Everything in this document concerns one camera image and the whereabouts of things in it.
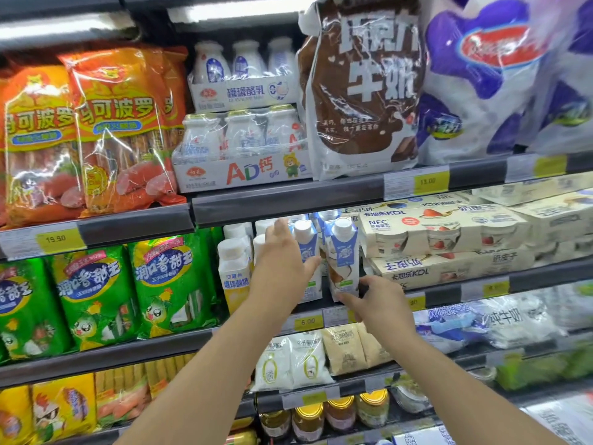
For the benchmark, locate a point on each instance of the person's right hand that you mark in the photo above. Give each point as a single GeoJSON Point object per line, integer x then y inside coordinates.
{"type": "Point", "coordinates": [387, 315]}

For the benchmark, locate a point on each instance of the shelf light strip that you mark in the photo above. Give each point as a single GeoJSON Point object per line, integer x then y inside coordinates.
{"type": "Point", "coordinates": [65, 27]}

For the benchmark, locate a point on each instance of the white bottle multipack red print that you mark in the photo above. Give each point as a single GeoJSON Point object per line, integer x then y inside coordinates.
{"type": "Point", "coordinates": [241, 152]}

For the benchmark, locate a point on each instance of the white milk pouch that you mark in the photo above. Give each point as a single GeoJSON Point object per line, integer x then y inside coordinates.
{"type": "Point", "coordinates": [309, 359]}
{"type": "Point", "coordinates": [273, 366]}

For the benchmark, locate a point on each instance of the person's left forearm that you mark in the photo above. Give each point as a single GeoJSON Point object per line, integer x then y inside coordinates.
{"type": "Point", "coordinates": [208, 380]}

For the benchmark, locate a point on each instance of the white capped bottle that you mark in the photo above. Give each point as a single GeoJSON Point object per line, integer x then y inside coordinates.
{"type": "Point", "coordinates": [238, 230]}

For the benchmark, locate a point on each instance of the green corn sausage packet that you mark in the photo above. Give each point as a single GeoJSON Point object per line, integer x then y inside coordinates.
{"type": "Point", "coordinates": [95, 296]}
{"type": "Point", "coordinates": [28, 310]}
{"type": "Point", "coordinates": [173, 282]}

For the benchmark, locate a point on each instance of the white yogurt cup multipack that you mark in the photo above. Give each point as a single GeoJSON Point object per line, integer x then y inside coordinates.
{"type": "Point", "coordinates": [556, 217]}

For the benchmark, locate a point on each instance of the white blue milk bag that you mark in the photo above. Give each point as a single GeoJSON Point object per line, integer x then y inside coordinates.
{"type": "Point", "coordinates": [447, 326]}

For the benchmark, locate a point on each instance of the blue white drink carton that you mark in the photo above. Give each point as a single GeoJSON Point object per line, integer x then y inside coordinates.
{"type": "Point", "coordinates": [342, 254]}
{"type": "Point", "coordinates": [306, 240]}

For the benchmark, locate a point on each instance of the person's left thumb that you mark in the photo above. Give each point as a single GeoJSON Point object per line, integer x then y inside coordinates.
{"type": "Point", "coordinates": [312, 267]}

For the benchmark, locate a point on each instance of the grey shelf rail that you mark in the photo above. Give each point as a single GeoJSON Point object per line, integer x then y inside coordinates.
{"type": "Point", "coordinates": [546, 275]}
{"type": "Point", "coordinates": [352, 389]}
{"type": "Point", "coordinates": [139, 224]}
{"type": "Point", "coordinates": [287, 201]}
{"type": "Point", "coordinates": [116, 354]}

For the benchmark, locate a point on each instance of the white bottle multipack blue print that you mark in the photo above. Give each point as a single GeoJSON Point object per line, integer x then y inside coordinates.
{"type": "Point", "coordinates": [243, 83]}

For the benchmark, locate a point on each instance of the white bottle yellow label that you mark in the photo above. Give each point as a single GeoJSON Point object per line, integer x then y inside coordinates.
{"type": "Point", "coordinates": [234, 278]}

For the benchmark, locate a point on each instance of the clear orange sausage packet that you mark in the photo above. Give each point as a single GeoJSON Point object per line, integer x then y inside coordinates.
{"type": "Point", "coordinates": [121, 396]}

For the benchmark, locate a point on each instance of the beige milk pouch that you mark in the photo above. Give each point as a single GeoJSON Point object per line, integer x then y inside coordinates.
{"type": "Point", "coordinates": [374, 345]}
{"type": "Point", "coordinates": [343, 349]}

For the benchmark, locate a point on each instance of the gold lid glass jar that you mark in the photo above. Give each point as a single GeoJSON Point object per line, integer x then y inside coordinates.
{"type": "Point", "coordinates": [340, 412]}
{"type": "Point", "coordinates": [275, 424]}
{"type": "Point", "coordinates": [308, 422]}
{"type": "Point", "coordinates": [373, 407]}

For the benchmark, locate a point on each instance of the person's right forearm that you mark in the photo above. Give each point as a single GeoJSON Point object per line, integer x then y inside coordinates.
{"type": "Point", "coordinates": [458, 393]}

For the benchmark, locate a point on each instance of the person's left hand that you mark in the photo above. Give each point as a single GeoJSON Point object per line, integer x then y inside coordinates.
{"type": "Point", "coordinates": [277, 273]}

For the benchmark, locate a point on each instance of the green packets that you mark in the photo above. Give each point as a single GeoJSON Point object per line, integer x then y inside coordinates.
{"type": "Point", "coordinates": [542, 366]}

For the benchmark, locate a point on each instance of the brown white milk bag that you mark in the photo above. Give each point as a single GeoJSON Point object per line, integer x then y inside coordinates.
{"type": "Point", "coordinates": [361, 87]}

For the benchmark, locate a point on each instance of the yellow price tag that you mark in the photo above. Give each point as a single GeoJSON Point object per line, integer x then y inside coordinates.
{"type": "Point", "coordinates": [417, 183]}
{"type": "Point", "coordinates": [303, 323]}
{"type": "Point", "coordinates": [44, 240]}
{"type": "Point", "coordinates": [537, 167]}
{"type": "Point", "coordinates": [486, 289]}

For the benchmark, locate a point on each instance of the purple white milk bag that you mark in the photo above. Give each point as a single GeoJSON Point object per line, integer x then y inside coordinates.
{"type": "Point", "coordinates": [500, 74]}

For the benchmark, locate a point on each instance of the yellow snack packet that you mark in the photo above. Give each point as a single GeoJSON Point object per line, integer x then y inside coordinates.
{"type": "Point", "coordinates": [65, 407]}
{"type": "Point", "coordinates": [15, 417]}

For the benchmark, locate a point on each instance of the person's right thumb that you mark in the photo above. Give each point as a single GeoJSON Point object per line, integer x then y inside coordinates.
{"type": "Point", "coordinates": [350, 302]}

